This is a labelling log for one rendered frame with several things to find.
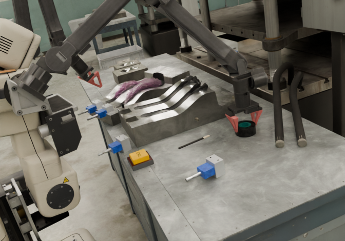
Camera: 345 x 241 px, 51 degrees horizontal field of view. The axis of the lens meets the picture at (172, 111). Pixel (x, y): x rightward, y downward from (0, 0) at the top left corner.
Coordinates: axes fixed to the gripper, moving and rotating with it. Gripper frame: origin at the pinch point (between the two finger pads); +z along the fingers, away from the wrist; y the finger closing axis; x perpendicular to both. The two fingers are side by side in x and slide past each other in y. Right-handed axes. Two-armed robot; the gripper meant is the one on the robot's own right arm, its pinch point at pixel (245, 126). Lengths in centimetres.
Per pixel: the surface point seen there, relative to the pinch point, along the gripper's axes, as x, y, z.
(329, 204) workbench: -42.4, 1.3, 9.9
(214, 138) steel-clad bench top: 4.5, -11.4, 2.8
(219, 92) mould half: 32.8, 6.4, -4.0
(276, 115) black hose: -5.4, 10.5, -3.6
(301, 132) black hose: -17.9, 11.7, -0.9
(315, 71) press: 38, 65, 2
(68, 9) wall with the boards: 742, 0, -15
